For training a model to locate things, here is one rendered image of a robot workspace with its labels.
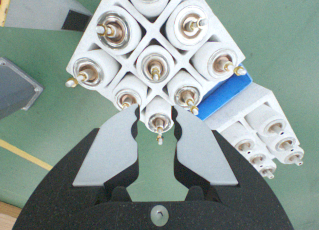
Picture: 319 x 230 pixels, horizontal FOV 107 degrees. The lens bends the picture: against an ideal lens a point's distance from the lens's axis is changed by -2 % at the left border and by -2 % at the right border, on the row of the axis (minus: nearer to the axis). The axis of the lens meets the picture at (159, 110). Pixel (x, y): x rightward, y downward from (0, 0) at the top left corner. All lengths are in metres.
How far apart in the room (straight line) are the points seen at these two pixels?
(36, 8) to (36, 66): 0.42
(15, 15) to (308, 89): 1.12
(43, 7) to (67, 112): 0.52
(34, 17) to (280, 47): 0.83
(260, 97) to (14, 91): 0.94
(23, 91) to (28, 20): 0.42
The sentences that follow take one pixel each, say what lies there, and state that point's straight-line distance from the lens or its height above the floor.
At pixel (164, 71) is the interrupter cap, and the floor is 0.25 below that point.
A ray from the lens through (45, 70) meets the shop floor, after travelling 0.76.
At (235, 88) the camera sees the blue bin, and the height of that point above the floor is 0.09.
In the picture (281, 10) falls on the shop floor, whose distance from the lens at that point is 0.76.
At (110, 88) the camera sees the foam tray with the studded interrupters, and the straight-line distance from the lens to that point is 0.44.
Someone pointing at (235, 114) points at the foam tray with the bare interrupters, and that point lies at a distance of 0.57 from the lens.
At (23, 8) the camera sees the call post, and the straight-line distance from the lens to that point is 0.37.
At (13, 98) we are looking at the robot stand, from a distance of 0.74.
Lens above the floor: 0.57
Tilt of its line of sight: 60 degrees down
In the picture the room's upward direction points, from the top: 176 degrees clockwise
